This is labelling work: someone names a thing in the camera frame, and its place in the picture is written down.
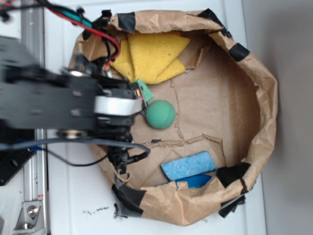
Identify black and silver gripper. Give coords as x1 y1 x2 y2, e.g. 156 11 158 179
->
93 77 148 142

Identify green rectangular block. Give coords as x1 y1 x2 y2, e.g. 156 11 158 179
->
136 79 154 102

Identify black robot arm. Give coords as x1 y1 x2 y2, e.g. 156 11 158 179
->
0 37 144 140

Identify green dimpled foam ball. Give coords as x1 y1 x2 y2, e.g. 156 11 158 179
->
145 100 176 129

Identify yellow folded cloth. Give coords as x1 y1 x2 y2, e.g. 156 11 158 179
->
112 32 190 85

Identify brown paper bag bin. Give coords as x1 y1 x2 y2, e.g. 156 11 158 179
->
68 8 279 227

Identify light blue sponge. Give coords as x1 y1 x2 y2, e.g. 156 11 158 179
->
161 151 217 181

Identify dark blue plastic object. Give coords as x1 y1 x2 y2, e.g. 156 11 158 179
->
175 174 212 188

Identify red and teal wire bundle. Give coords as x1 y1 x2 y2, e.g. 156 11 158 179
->
0 0 121 71

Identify thin black cable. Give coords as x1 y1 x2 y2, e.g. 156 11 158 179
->
0 138 151 167

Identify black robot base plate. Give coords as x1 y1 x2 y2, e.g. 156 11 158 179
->
0 127 37 187

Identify aluminium extrusion rail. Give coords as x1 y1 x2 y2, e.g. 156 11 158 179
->
21 8 51 235

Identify metal corner bracket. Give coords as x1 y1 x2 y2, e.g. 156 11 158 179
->
13 200 46 235

